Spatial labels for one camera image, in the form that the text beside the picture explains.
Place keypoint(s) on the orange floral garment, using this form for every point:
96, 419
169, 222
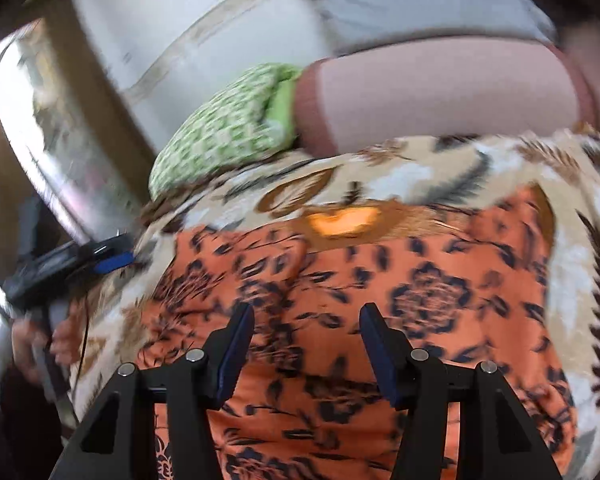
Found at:
330, 270

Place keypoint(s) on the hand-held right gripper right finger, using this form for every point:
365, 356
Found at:
380, 357

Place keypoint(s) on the grey pillow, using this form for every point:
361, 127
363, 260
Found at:
420, 0

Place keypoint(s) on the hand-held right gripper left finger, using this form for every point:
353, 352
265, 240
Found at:
234, 355

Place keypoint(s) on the green checked pillow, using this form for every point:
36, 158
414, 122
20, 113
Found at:
215, 130

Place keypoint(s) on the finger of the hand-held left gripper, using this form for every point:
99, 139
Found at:
114, 262

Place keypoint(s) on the wooden door with leaded glass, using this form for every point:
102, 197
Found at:
30, 110

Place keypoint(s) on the pink bolster pillow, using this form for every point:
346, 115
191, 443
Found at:
430, 95

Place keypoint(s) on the person's left hand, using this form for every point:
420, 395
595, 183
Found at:
25, 342

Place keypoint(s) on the leaf printed blanket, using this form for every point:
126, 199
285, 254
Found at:
430, 160

